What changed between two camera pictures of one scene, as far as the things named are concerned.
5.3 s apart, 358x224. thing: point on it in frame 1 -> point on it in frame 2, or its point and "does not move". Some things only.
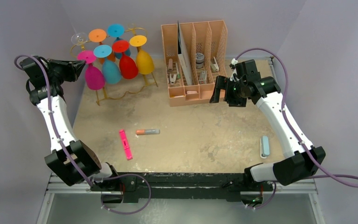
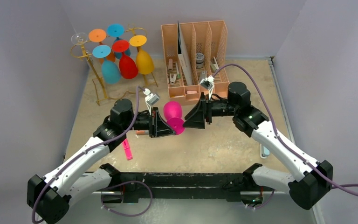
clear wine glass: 79,38 does not move
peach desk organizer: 196,54 does not move
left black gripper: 72,69 -> 157,126
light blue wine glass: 111,70 does not move
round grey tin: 199,60 does not move
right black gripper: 226,89 -> 208,111
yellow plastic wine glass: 144,62 does not move
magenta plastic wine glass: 95,78 -> 173,112
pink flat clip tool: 126,144 does not move
